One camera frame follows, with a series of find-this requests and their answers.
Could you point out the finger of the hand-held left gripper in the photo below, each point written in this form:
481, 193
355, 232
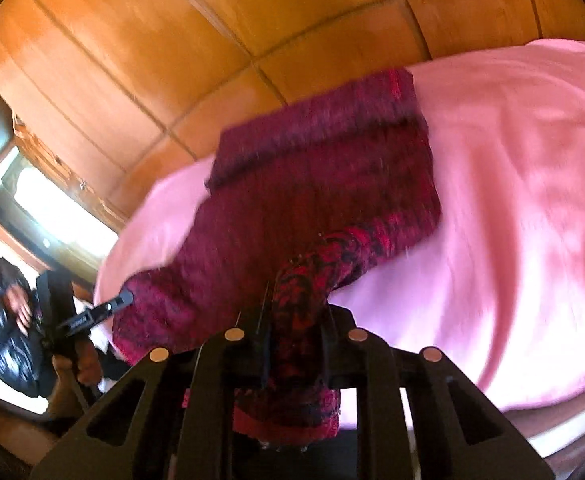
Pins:
97, 312

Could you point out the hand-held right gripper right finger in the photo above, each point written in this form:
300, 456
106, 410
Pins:
357, 360

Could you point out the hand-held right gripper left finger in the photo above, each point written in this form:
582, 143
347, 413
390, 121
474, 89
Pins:
237, 355

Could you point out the dark red knit sweater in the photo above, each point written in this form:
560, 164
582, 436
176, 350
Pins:
297, 200

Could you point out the person's left hand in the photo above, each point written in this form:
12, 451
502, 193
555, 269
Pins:
90, 365

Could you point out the wooden framed window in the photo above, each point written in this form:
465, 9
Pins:
47, 205

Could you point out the pink blanket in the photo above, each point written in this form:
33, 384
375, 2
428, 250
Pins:
522, 210

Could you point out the wooden panelled wardrobe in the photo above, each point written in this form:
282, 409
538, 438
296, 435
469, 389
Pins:
172, 60

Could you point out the bed frame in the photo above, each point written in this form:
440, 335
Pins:
537, 412

